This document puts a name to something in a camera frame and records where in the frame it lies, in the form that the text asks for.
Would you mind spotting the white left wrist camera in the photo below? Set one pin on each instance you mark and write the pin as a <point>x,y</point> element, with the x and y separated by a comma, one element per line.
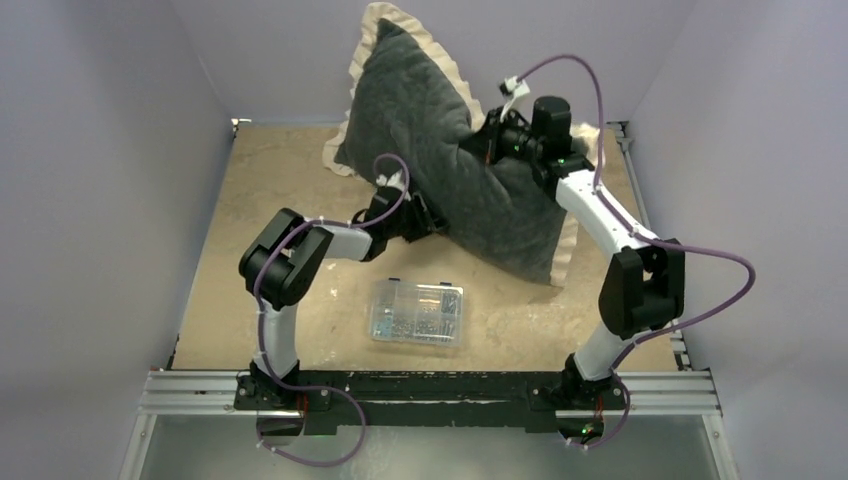
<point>396,181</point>

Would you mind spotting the dark green cream-frilled pillowcase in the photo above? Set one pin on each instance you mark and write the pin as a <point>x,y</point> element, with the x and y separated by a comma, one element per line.
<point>409,99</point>

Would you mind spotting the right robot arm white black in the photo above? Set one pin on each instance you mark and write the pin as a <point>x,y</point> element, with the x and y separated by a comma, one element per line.
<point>643,287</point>

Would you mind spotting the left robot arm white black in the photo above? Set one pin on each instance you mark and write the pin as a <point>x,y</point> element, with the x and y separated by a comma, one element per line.
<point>280,266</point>

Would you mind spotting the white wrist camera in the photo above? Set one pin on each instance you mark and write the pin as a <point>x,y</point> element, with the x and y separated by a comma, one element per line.
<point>513,89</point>
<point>396,181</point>

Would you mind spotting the clear plastic screw organizer box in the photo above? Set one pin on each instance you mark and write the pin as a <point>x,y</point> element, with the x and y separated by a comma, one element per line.
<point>416,313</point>

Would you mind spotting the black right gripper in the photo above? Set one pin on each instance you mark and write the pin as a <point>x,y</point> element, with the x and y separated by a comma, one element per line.
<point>491,132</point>

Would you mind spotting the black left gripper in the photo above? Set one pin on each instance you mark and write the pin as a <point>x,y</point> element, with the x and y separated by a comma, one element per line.
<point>425,224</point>

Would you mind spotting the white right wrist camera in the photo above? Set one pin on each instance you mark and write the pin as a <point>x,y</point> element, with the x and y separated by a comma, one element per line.
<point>513,89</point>

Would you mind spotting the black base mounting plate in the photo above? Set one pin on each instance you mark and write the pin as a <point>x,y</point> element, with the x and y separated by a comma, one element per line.
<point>537,402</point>

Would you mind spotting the aluminium frame rail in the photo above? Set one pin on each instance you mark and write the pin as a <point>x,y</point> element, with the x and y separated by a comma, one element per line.
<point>659,394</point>

